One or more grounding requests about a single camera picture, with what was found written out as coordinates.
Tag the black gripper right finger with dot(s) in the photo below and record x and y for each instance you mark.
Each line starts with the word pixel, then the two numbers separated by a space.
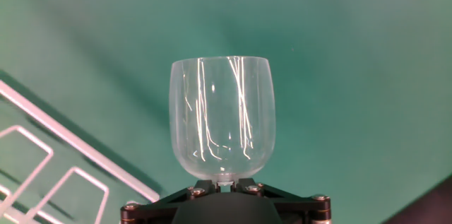
pixel 300 204

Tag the green table mat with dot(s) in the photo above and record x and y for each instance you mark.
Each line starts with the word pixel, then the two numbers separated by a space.
pixel 335 58

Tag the clear wine glass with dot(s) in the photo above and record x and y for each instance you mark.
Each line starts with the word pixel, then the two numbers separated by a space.
pixel 222 111

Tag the black mat strip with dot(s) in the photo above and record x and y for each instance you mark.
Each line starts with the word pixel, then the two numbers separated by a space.
pixel 434 206

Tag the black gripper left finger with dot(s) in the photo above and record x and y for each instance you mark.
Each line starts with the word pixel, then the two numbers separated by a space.
pixel 159 206

